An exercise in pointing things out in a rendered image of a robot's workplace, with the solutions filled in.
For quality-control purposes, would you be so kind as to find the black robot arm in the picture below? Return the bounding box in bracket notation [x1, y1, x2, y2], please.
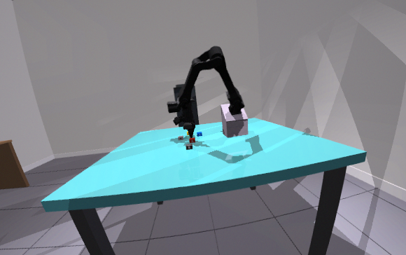
[167, 46, 244, 115]

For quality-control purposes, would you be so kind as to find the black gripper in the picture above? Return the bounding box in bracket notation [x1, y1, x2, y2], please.
[183, 110, 195, 138]

